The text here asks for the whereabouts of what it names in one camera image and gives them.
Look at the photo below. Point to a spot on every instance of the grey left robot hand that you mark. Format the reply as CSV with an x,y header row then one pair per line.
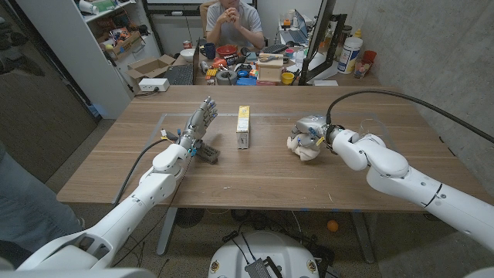
x,y
198,123

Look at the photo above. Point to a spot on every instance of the cardboard box with clutter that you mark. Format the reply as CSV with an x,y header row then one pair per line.
x,y
125,46

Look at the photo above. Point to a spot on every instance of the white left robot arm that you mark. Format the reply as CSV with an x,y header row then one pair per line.
x,y
154,185

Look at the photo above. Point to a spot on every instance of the standing person in jeans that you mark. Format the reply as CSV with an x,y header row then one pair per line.
x,y
27,201

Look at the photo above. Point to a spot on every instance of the bottle with yellow cap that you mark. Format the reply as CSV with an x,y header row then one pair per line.
x,y
358,33

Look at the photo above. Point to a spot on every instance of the open cardboard box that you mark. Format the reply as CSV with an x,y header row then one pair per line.
x,y
148,67

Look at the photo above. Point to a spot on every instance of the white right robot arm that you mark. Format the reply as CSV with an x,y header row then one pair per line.
x,y
386,166

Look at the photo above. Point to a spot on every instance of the white shelf unit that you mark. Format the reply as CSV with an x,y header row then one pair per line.
x,y
77,58

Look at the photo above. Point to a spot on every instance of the cream cloth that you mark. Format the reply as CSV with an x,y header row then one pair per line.
x,y
308,154

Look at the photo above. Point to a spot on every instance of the green box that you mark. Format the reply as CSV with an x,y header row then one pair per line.
x,y
104,4

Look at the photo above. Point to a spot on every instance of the black monitor with stand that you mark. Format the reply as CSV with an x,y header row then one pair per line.
x,y
318,34

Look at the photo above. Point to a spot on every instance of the black laptop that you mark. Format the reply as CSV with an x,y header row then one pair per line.
x,y
179,75

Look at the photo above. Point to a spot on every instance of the black keyboard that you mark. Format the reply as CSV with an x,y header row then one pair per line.
x,y
275,48

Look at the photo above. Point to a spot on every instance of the orange ball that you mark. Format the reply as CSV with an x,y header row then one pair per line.
x,y
332,226

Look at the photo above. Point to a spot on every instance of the white canister with blue label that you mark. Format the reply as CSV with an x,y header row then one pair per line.
x,y
349,56

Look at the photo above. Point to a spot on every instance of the white bowl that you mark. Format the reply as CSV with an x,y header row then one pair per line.
x,y
188,55

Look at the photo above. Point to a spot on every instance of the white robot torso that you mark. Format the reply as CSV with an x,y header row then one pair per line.
x,y
266,247

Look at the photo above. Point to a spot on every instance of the yellow cup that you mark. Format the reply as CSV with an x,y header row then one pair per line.
x,y
287,78

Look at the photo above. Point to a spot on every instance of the clear plastic cup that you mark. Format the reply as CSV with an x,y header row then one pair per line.
x,y
372,127

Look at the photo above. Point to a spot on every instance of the clear glass with small items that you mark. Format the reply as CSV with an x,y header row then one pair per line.
x,y
362,69

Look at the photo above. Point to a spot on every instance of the yellow and white carton box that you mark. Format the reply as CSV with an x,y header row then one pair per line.
x,y
243,127

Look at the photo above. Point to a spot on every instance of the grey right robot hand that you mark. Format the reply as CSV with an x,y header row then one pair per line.
x,y
310,129

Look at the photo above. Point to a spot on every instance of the grey table leg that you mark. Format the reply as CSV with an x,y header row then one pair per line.
x,y
363,239
166,231

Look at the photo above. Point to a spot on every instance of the flat blue object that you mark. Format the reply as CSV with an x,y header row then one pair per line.
x,y
246,81

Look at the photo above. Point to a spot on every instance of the grey tape roll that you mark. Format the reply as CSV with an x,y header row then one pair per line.
x,y
222,79

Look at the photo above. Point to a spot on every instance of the red bowl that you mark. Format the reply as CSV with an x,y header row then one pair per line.
x,y
226,50

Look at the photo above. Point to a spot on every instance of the colourful puzzle cube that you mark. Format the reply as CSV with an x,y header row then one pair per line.
x,y
253,73

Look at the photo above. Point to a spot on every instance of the small wooden box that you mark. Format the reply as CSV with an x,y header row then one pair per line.
x,y
270,71

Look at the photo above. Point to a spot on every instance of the dark blue mug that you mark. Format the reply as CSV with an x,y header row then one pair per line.
x,y
210,51

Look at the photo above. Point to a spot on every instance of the white power strip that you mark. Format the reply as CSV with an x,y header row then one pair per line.
x,y
153,84

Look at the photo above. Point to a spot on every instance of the red cup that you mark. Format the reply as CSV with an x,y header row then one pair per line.
x,y
369,56

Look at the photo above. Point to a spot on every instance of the soda can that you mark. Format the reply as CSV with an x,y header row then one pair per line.
x,y
187,44

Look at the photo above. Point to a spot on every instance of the orange tool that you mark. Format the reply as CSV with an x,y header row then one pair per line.
x,y
218,63

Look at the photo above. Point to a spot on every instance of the black round ribbed disc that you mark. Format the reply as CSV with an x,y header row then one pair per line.
x,y
190,217

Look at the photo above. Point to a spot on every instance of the seated person in grey shirt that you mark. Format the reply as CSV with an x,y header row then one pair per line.
x,y
235,31

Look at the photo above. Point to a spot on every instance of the silver laptop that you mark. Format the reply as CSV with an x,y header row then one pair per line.
x,y
295,35

